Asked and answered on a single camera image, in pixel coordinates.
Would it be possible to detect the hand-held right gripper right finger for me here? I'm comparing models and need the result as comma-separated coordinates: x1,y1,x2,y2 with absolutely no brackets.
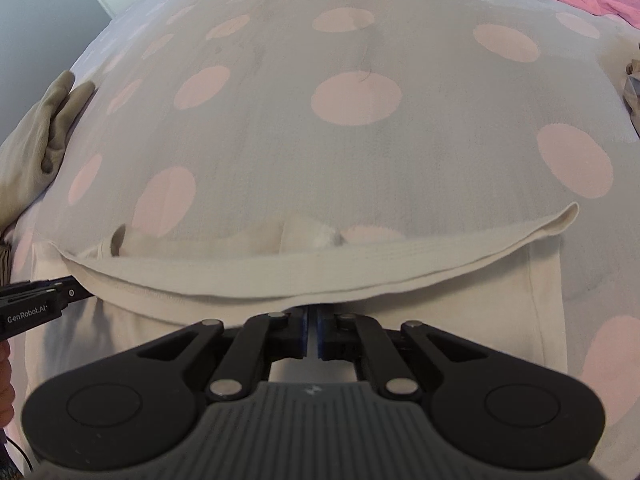
315,308,511,402

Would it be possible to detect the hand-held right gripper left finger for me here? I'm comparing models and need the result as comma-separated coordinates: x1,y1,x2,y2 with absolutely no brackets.
115,307,307,402

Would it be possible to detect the khaki garment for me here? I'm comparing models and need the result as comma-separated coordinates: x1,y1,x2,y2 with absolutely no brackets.
0,70,97,228

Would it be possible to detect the grey pink-dotted bed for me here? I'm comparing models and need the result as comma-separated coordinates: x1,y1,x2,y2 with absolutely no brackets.
0,0,640,466

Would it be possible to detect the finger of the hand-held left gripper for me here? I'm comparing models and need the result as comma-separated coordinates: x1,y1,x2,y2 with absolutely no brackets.
0,275,94,306

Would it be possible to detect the cream t-shirt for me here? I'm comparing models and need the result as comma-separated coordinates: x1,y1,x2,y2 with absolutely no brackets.
22,202,581,391

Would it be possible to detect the grey garment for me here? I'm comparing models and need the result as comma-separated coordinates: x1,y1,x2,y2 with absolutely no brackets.
622,77,640,136

